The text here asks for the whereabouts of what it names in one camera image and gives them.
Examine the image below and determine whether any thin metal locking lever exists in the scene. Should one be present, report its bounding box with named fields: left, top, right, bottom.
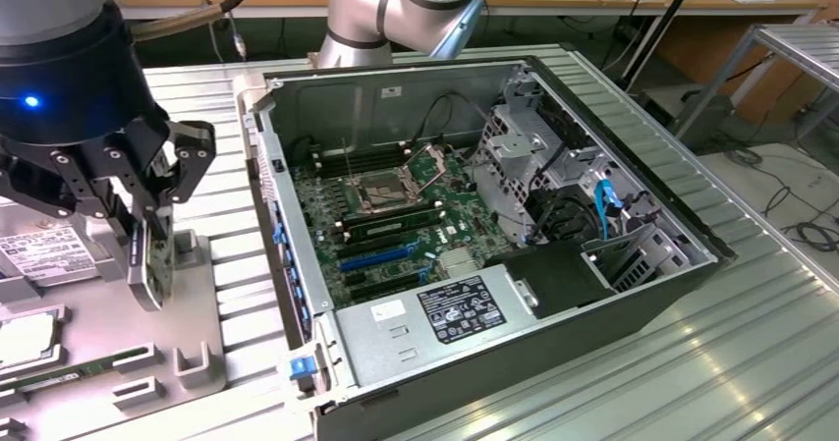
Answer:
left=342, top=138, right=359, bottom=187

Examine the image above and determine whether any low-profile graphics card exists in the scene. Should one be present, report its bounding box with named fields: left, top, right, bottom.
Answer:
left=99, top=204, right=177, bottom=312

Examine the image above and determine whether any CPU socket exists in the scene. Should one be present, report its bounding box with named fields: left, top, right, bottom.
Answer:
left=344, top=169, right=422, bottom=214

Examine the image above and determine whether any hard disk with blue rail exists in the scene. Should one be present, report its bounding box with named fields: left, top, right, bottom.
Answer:
left=0, top=197, right=104, bottom=289

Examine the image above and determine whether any aluminium frame table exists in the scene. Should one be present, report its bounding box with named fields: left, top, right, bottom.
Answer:
left=671, top=22, right=839, bottom=142

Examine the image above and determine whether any black looped wire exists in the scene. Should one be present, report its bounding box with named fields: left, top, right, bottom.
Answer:
left=422, top=91, right=492, bottom=142

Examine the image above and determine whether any green motherboard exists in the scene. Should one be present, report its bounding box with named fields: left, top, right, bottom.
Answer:
left=291, top=140, right=526, bottom=309

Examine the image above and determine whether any hanging cable with metal plug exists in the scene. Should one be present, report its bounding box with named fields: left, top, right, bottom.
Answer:
left=199, top=0, right=251, bottom=62

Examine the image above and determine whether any blue expansion slot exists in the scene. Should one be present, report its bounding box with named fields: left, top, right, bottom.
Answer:
left=336, top=245, right=412, bottom=273

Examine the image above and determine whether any blue SATA wire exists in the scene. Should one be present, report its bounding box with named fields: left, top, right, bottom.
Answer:
left=591, top=177, right=622, bottom=242

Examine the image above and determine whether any black plastic shroud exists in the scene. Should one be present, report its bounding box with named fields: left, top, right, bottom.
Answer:
left=488, top=242, right=619, bottom=320

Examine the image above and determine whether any metal socket cover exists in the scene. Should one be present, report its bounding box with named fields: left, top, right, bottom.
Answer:
left=399, top=142, right=462, bottom=190

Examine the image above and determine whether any black slanted pole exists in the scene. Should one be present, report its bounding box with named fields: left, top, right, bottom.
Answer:
left=618, top=0, right=707, bottom=91

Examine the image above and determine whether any silver metal drive cage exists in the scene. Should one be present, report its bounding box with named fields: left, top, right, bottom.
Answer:
left=471, top=104, right=606, bottom=216

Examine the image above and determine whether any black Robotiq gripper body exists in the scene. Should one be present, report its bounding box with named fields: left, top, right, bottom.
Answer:
left=0, top=0, right=173, bottom=182

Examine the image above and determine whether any silver power supply unit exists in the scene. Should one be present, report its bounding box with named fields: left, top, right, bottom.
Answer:
left=331, top=263, right=544, bottom=389

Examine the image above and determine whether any black power wire bundle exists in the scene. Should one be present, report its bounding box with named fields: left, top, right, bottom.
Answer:
left=522, top=184, right=606, bottom=247

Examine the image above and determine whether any black installed RAM stick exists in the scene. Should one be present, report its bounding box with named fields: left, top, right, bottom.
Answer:
left=339, top=208, right=446, bottom=244

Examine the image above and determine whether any silver CPU chip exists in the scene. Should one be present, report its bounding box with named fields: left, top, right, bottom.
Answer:
left=0, top=312, right=60, bottom=371

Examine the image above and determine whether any black floor cable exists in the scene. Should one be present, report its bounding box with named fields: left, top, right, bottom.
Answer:
left=762, top=164, right=839, bottom=254

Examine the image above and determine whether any silver chipset heatsink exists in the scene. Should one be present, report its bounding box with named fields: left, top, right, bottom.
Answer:
left=436, top=250, right=486, bottom=274

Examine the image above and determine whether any black floor case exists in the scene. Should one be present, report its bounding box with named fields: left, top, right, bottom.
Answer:
left=638, top=83, right=736, bottom=153

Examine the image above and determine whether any black expansion slot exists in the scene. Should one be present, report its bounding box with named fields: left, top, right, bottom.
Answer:
left=334, top=236, right=403, bottom=261
left=346, top=270, right=422, bottom=301

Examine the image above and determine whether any open black PC case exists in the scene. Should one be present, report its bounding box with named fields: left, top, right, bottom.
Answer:
left=232, top=55, right=736, bottom=441

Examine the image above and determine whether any grey plastic parts rack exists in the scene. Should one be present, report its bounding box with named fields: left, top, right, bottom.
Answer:
left=0, top=207, right=228, bottom=441

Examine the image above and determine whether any perforated metal disk bay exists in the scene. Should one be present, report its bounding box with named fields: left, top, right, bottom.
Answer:
left=580, top=223, right=691, bottom=291

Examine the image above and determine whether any black RAM slot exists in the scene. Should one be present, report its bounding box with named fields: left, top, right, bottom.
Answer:
left=314, top=143, right=407, bottom=166
left=314, top=155, right=404, bottom=177

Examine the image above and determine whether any thick sleeved arm cable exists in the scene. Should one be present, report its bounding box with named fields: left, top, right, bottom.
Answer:
left=128, top=0, right=265, bottom=45

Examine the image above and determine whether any green RAM stick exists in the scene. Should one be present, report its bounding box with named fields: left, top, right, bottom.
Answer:
left=0, top=346, right=144, bottom=395

